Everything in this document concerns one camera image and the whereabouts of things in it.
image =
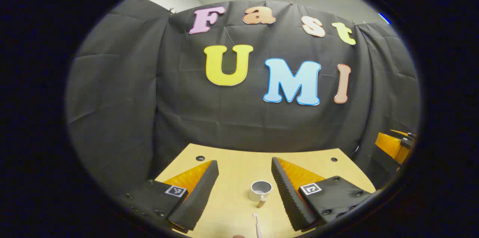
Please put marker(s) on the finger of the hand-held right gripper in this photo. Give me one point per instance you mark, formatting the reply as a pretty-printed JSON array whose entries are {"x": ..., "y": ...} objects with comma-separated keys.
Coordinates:
[
  {"x": 391, "y": 146},
  {"x": 408, "y": 139}
]

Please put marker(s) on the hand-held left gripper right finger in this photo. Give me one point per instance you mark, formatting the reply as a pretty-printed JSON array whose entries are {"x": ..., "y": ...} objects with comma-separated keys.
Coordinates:
[{"x": 290, "y": 197}]

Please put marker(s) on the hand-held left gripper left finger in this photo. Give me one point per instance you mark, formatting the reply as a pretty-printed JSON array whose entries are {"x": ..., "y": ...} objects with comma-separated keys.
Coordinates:
[{"x": 200, "y": 193}]

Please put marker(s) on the white toothbrush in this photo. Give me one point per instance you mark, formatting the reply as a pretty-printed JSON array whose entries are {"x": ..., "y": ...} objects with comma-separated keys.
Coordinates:
[{"x": 257, "y": 226}]

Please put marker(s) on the light wooden desktop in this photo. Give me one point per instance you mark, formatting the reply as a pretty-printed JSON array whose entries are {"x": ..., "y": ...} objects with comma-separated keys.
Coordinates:
[{"x": 239, "y": 170}]

